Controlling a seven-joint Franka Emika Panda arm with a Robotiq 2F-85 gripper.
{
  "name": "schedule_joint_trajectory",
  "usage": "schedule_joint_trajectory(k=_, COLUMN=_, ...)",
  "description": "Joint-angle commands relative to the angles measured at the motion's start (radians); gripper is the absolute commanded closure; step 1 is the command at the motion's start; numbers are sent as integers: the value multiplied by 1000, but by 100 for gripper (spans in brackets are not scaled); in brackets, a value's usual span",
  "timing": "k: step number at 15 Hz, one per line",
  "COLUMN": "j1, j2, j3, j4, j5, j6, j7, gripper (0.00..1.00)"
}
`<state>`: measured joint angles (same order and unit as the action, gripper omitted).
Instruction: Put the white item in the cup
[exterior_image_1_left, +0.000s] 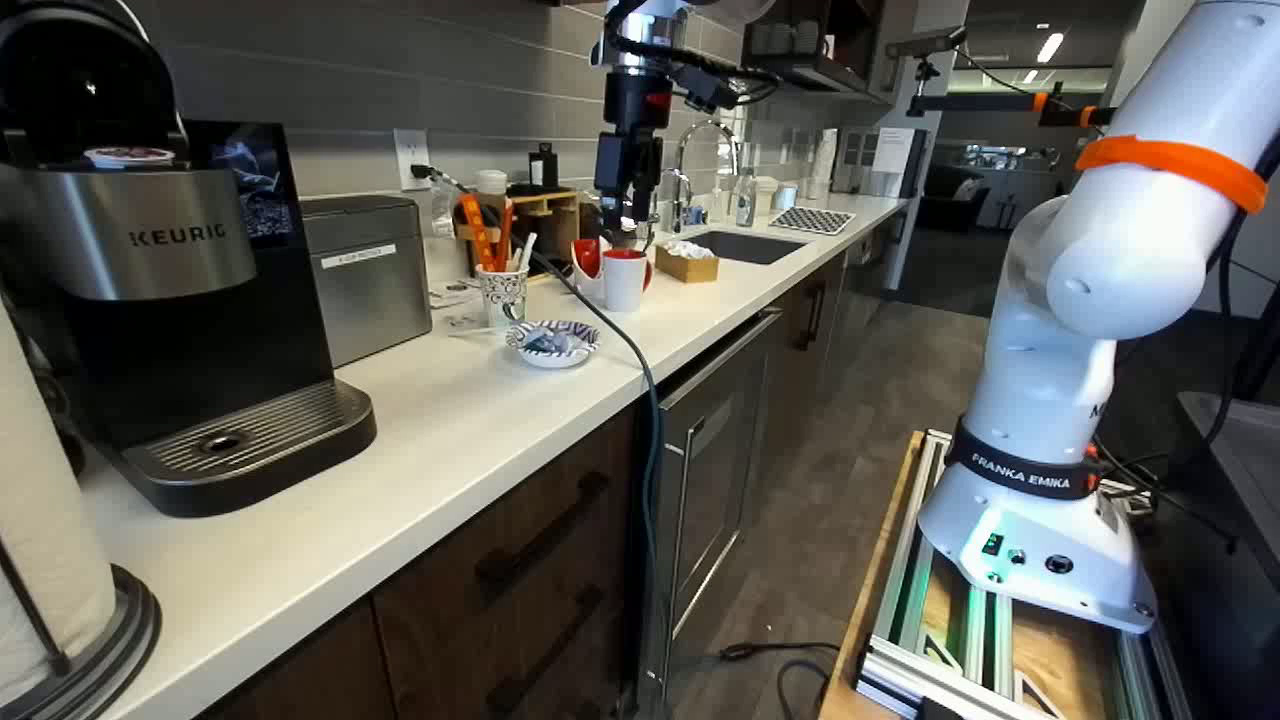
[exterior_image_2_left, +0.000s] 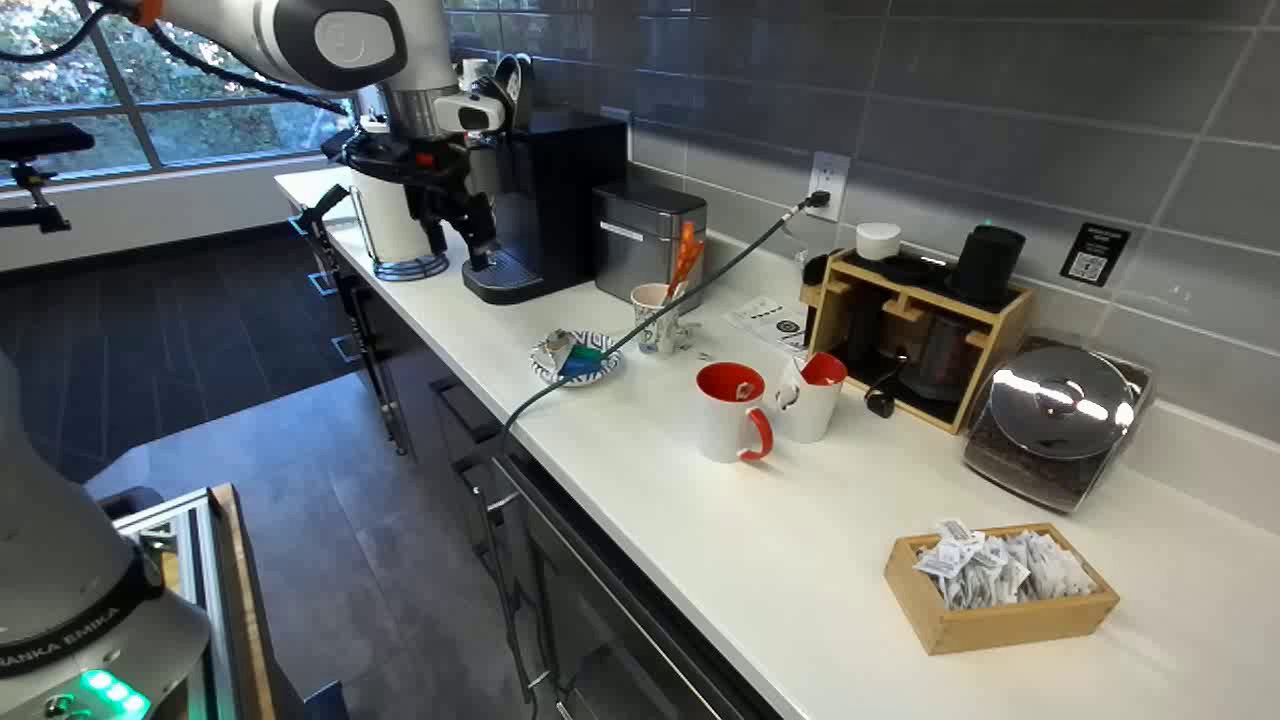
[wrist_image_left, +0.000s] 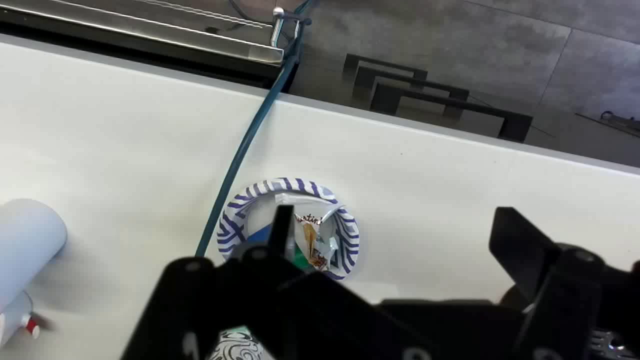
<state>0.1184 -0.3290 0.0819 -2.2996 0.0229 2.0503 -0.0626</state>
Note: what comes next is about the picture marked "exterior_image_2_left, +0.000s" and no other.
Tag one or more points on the white mug red interior handle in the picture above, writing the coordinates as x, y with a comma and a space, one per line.
729, 413

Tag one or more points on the wooden tray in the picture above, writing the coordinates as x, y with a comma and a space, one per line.
963, 629

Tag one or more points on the wooden coffee pod organizer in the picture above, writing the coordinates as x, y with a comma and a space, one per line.
906, 343

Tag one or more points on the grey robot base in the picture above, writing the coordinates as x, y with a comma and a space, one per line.
86, 619

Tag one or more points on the glass with orange item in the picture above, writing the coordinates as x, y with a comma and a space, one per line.
655, 301

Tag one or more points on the black wall sign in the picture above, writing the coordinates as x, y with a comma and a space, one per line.
1093, 254

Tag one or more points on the black cylindrical canister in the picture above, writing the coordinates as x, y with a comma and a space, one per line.
987, 267

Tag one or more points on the white sugar packets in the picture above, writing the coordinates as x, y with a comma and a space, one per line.
982, 569

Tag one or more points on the white wall outlet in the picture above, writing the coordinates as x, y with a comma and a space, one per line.
827, 186

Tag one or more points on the white small cup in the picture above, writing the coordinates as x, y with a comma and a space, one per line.
877, 241

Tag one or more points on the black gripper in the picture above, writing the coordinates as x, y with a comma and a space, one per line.
424, 151

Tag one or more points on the black coffee machine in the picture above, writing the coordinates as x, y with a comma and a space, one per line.
541, 191

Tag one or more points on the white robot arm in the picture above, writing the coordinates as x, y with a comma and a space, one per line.
345, 46

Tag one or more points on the aluminium frame wooden cart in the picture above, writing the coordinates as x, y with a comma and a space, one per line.
206, 556

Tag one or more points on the silver metal box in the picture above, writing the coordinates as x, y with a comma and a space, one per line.
637, 230

